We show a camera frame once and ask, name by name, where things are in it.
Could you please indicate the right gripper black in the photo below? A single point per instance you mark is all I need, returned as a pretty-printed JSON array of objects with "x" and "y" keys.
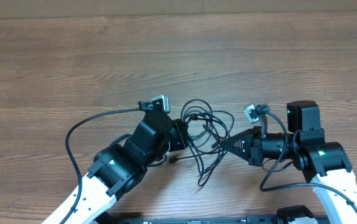
[{"x": 255, "y": 152}]

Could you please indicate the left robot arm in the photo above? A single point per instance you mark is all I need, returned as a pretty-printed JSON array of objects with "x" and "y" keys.
[{"x": 117, "y": 169}]

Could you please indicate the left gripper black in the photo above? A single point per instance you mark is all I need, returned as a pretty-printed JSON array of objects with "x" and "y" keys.
[{"x": 178, "y": 132}]

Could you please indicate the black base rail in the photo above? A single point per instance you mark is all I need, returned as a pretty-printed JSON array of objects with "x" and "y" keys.
[{"x": 293, "y": 214}]

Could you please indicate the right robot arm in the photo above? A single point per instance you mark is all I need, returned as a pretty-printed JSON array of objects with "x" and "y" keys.
[{"x": 326, "y": 166}]

